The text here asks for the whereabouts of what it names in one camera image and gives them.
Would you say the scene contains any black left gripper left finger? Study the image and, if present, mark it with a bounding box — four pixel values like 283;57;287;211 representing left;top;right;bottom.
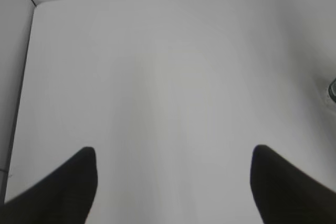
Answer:
1;147;98;223

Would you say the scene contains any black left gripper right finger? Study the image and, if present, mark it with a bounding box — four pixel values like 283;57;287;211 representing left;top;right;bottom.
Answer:
250;145;335;223

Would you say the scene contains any clear Cestbon water bottle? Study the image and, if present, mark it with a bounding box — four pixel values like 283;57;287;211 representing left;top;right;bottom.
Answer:
327;79;336;103

